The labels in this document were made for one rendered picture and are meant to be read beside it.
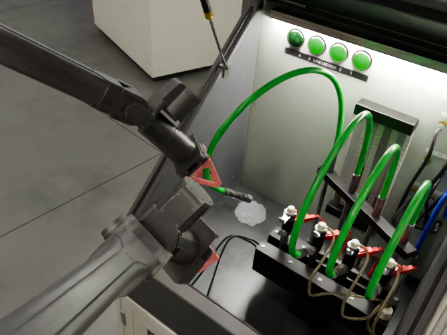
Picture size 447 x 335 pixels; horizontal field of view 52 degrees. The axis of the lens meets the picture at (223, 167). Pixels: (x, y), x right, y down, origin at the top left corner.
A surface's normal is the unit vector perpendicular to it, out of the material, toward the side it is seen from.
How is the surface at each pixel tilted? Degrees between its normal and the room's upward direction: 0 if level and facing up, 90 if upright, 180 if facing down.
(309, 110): 90
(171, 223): 55
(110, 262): 48
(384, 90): 90
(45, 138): 0
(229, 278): 0
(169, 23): 90
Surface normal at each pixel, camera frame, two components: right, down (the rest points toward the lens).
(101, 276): 0.71, -0.69
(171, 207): -0.08, 0.04
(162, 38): 0.54, 0.54
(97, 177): 0.07, -0.79
